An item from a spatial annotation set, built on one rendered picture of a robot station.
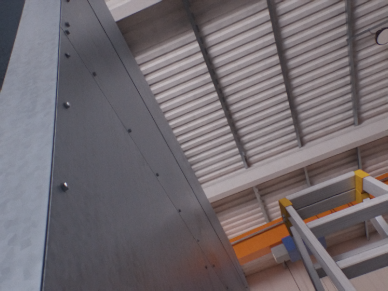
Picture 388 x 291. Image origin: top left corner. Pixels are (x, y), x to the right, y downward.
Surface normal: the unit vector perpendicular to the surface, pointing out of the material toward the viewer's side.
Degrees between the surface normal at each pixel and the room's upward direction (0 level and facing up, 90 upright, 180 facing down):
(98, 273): 90
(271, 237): 90
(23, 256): 90
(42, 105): 90
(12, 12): 180
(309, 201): 180
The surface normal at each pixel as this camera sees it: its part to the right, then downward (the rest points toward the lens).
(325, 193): 0.23, 0.60
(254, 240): -0.35, -0.69
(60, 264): 0.91, -0.41
